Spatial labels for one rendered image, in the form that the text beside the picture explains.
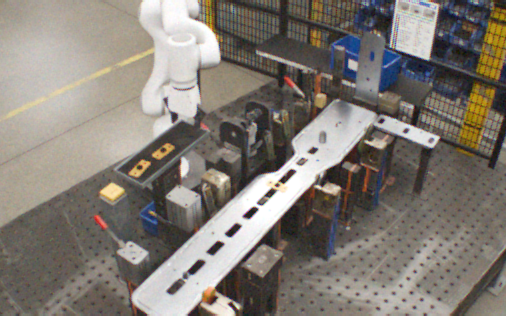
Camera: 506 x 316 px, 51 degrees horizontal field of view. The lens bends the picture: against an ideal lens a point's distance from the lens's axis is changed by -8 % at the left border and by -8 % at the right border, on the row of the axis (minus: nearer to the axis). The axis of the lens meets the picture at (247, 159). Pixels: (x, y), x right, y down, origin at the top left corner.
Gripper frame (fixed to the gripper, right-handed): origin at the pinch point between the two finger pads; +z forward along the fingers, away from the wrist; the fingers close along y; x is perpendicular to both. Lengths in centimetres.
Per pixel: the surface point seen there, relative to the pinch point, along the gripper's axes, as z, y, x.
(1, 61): 136, -323, 148
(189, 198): 20.5, 7.9, -11.3
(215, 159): 21.8, 3.6, 11.6
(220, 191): 26.2, 11.5, 2.2
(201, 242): 31.4, 16.2, -17.7
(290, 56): 29, -13, 106
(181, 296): 31, 23, -40
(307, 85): 16, 14, 66
